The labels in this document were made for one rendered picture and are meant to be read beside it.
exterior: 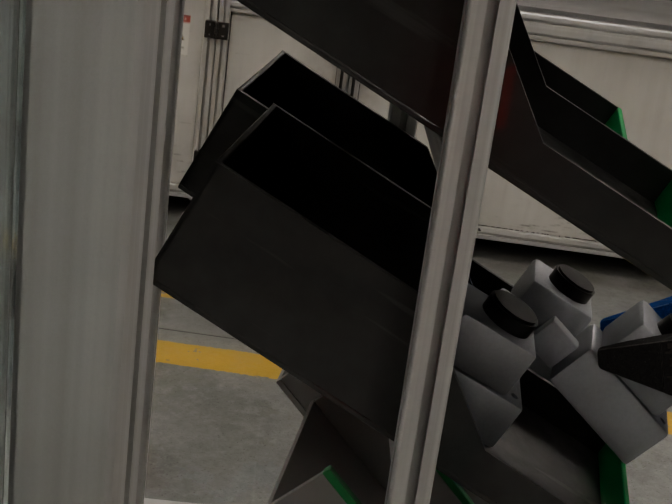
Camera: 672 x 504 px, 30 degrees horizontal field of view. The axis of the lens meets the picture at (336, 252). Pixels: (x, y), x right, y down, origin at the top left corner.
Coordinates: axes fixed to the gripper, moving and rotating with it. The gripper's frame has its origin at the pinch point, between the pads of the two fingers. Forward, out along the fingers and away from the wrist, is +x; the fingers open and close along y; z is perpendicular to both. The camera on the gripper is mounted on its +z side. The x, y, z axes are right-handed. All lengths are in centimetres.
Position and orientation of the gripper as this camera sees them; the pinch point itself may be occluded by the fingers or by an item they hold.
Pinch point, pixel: (664, 339)
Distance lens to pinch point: 70.0
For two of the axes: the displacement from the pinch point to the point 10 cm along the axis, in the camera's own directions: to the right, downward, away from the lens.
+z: -1.4, -9.6, -2.4
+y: -2.3, 2.6, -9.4
